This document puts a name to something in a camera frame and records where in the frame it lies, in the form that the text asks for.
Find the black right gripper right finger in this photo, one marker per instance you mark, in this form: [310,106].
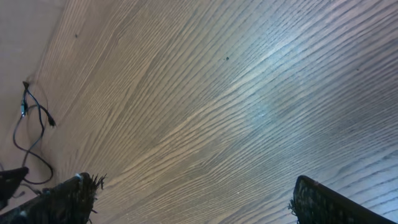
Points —
[314,203]

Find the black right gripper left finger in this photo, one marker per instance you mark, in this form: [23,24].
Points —
[70,202]

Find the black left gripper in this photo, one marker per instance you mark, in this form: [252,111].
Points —
[10,181]

